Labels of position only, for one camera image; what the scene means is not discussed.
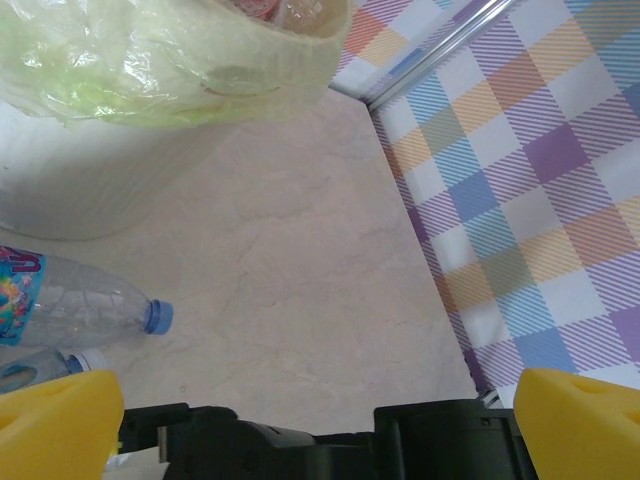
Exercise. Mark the clear bottle white cap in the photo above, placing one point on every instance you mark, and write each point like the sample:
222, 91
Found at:
50, 370

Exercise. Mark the yellow-green plastic bin liner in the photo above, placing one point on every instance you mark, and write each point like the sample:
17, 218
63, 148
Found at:
150, 60

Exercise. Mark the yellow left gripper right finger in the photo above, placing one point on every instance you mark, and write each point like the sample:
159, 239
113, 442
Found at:
585, 430

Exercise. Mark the clear bottle colourful blue label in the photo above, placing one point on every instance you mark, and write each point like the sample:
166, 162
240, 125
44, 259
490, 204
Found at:
75, 300

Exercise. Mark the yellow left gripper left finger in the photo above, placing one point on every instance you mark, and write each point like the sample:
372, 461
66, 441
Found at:
55, 430

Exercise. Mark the aluminium frame post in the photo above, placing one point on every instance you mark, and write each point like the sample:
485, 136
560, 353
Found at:
440, 50

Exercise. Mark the water bottle red white label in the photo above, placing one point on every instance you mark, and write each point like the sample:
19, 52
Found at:
255, 5

